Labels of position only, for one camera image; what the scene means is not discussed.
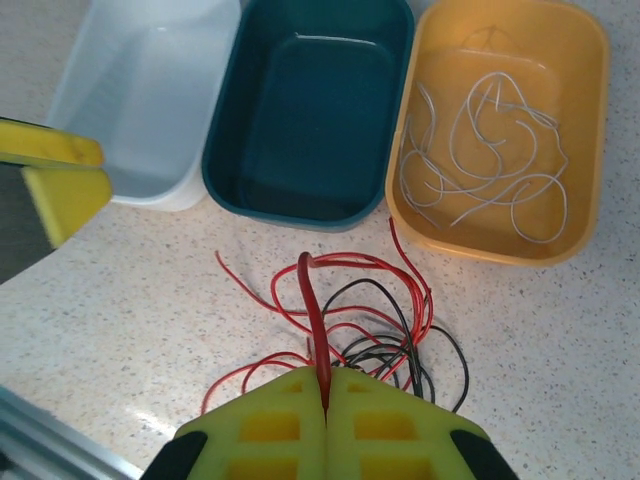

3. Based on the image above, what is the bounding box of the thin black cable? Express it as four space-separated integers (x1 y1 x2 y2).
319 278 436 406
344 324 471 416
344 334 436 401

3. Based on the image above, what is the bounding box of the white plastic bin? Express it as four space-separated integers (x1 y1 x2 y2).
47 0 244 214

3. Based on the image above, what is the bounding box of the dark teal plastic bin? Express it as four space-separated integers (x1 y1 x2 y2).
201 0 417 235

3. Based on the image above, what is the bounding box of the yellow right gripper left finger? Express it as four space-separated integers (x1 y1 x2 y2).
144 367 329 480

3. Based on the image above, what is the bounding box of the thin white cable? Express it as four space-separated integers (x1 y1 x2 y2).
449 172 570 245
449 71 571 176
399 82 506 231

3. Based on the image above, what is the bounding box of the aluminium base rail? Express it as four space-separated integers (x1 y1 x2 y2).
0 383 146 480

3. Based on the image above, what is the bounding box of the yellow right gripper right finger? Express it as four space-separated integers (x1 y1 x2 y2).
324 369 521 480

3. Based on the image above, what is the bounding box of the yellow plastic bin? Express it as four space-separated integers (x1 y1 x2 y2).
384 0 611 267

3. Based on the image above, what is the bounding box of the thin red cable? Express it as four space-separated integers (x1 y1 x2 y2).
388 217 435 346
201 349 321 419
214 249 351 361
298 251 434 419

